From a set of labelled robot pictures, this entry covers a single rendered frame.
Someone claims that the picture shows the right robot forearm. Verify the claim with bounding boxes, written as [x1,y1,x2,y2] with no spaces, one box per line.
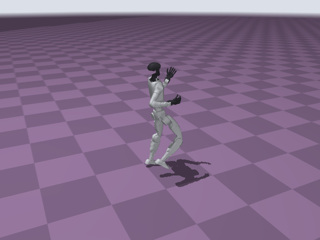
[152,101,171,109]

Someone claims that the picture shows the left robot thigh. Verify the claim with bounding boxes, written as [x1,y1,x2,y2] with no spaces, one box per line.
[151,112,163,142]

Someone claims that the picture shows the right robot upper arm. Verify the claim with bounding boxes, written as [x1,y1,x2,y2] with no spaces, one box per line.
[149,83,163,108]

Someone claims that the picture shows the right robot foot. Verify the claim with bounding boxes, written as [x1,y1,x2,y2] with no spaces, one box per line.
[155,159,170,169]

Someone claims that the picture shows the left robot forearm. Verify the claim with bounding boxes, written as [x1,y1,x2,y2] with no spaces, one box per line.
[162,78,169,88]

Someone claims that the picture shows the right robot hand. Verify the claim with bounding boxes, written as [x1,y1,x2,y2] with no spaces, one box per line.
[167,94,181,106]

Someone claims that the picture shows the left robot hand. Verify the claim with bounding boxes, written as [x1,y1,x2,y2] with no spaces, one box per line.
[164,67,176,83]

